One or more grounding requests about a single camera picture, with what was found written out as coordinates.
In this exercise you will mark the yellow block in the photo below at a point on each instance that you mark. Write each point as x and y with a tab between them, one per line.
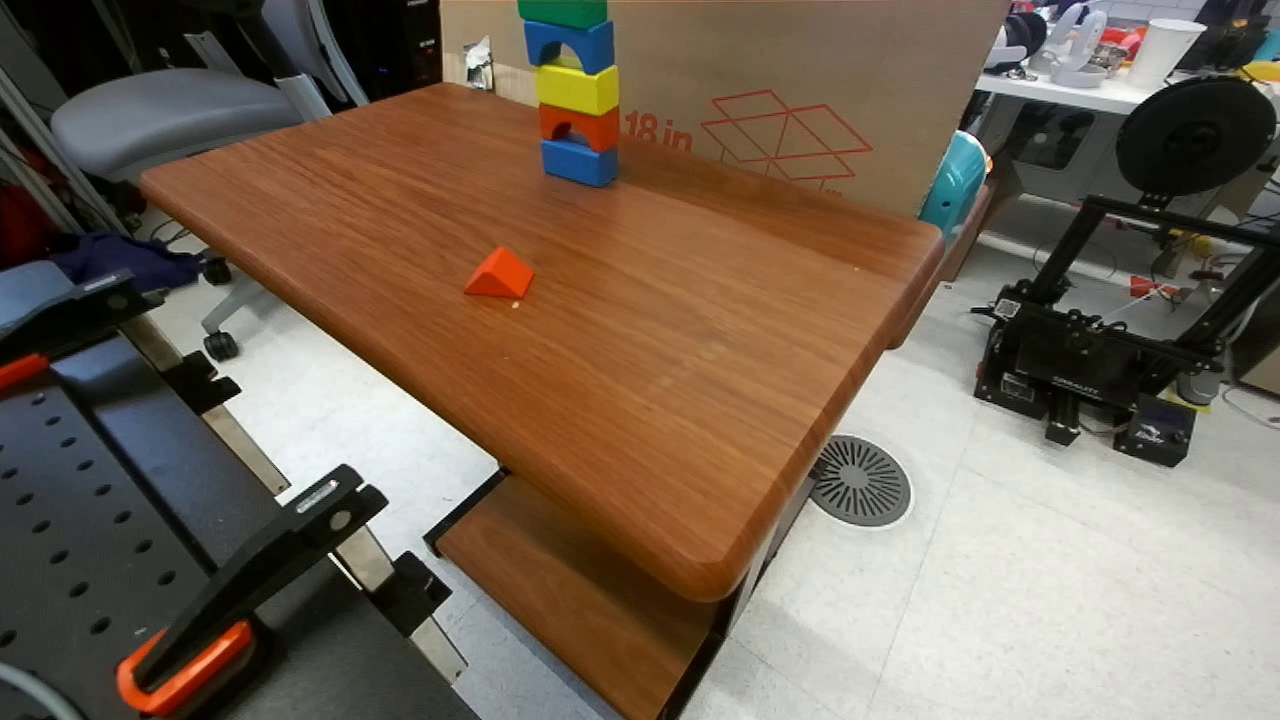
577	88

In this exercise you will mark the white cluttered desk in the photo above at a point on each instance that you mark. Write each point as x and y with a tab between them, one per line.
1118	55

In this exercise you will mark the black clamp orange handle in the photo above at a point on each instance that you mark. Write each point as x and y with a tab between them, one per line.
214	633

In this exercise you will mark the orange triangular wedge block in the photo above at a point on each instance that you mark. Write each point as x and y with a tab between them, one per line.
503	279

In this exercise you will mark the grey white office chair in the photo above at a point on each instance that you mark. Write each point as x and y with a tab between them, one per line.
139	120

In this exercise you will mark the round floor drain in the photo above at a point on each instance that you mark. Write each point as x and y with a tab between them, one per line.
863	485

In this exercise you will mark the blue arch block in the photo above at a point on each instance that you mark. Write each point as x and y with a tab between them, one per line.
588	45

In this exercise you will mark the large cardboard box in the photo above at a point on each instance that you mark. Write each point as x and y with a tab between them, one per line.
848	97

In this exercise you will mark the red arch block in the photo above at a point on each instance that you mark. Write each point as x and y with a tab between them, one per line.
603	135

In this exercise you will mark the black filament spool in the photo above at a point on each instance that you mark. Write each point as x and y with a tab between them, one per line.
1192	135

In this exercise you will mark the teal white container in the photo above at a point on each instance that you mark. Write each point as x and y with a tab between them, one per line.
958	180

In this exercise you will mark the green top block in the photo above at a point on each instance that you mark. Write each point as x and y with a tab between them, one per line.
566	12

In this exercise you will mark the blue bottom block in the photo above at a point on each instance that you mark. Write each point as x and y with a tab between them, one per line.
577	163

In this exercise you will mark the black 3D printer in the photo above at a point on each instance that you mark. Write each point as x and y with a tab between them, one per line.
1051	364

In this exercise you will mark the wooden lower table shelf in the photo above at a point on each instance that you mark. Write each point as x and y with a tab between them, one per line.
635	642

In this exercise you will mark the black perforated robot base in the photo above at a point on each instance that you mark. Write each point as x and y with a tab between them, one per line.
114	515

